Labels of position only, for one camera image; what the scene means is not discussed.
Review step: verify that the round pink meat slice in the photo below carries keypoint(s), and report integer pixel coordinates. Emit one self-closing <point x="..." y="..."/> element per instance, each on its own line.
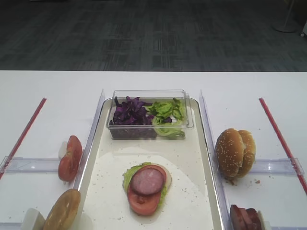
<point x="148" y="181"/>

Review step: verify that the sliced meat stack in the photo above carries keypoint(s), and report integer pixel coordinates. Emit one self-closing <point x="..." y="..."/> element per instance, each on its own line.
<point x="244" y="219"/>

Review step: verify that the green lettuce in container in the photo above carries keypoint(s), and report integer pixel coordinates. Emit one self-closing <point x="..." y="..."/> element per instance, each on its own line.
<point x="169" y="114"/>

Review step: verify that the lettuce leaf on tray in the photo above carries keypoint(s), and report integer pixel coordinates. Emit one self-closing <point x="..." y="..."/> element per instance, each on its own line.
<point x="130" y="172"/>

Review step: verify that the tomato slice on tray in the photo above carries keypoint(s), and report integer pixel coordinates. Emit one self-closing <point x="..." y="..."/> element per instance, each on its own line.
<point x="143" y="204"/>

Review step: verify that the upright tomato slices left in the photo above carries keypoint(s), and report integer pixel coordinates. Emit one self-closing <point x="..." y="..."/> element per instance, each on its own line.
<point x="69" y="164"/>

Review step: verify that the white block by meat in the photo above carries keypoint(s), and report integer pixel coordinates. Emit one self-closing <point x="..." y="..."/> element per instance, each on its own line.
<point x="265" y="225"/>

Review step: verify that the clear plastic salad container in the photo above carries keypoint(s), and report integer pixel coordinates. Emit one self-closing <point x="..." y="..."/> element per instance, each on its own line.
<point x="151" y="96"/>

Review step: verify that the purple cabbage leaves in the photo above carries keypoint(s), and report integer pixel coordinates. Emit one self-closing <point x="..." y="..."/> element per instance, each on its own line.
<point x="132" y="112"/>

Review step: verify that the silver metal tray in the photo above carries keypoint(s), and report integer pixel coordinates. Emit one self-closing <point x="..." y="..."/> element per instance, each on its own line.
<point x="190" y="202"/>

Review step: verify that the sesame bun front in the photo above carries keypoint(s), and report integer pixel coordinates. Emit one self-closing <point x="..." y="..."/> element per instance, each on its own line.
<point x="229" y="150"/>

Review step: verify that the sesame bun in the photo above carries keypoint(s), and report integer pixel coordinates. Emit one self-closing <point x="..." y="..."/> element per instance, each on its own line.
<point x="249" y="153"/>
<point x="229" y="150"/>

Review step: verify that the sesame bun rear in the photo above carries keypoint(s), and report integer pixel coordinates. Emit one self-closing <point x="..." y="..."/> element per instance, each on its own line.
<point x="249" y="153"/>

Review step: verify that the left long acrylic divider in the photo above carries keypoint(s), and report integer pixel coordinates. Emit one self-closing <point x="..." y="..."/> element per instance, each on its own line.
<point x="86" y="153"/>

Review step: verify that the right red tape strip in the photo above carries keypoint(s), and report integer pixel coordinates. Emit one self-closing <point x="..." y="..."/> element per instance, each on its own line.
<point x="284" y="145"/>

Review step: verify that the red tape strip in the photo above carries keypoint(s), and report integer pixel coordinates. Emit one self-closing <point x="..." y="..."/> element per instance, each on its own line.
<point x="284" y="145"/>
<point x="21" y="137"/>

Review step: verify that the left red tape strip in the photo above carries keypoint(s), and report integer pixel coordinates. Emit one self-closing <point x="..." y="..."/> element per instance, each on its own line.
<point x="21" y="137"/>

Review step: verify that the toasted bun half left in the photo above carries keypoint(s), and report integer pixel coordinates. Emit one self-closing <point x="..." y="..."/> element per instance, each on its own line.
<point x="64" y="211"/>

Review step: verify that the right upper acrylic holder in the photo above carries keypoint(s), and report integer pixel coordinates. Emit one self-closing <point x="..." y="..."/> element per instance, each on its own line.
<point x="286" y="166"/>

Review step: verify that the acrylic holder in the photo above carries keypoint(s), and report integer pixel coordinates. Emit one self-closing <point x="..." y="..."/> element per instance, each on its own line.
<point x="29" y="165"/>
<point x="286" y="166"/>

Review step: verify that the left upper acrylic holder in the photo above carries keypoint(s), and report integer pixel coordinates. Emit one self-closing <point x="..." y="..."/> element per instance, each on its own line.
<point x="29" y="165"/>

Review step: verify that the stanchion base background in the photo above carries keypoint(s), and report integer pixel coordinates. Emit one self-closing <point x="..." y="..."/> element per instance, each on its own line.
<point x="285" y="27"/>

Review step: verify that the white block left of bun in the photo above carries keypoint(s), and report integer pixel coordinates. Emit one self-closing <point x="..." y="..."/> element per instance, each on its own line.
<point x="33" y="220"/>

